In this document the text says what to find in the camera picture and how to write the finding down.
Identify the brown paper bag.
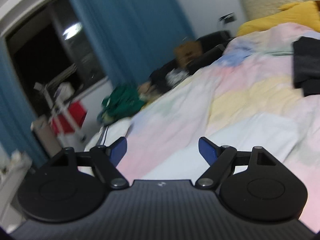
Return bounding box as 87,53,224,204
174,41,203,67

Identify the blue curtain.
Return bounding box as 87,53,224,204
0,40,48,160
65,0,195,85

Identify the white panel black frame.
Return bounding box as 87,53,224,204
31,116,62,155

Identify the black sofa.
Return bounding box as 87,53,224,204
150,30,232,90

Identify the black garment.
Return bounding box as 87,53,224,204
150,67,173,93

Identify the green garment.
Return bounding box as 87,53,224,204
97,84,147,125

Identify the yellow pillow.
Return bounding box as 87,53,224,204
236,1,320,37

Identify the white patterned cloth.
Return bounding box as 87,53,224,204
166,69,189,85

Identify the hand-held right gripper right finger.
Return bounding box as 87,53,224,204
195,137,295,190

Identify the dark framed window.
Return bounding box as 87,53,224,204
0,0,108,120

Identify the beige cloth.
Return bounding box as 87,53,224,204
137,84,153,98

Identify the wall socket with charger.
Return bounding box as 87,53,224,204
219,12,237,24

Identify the red garment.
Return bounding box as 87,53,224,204
51,100,88,133

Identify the dark folded cloth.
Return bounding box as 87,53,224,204
292,36,320,97

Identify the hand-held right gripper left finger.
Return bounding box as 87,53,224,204
35,137,129,189

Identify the white dressing table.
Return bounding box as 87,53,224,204
0,150,33,233

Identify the pastel patchwork quilt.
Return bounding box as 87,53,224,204
85,22,320,230

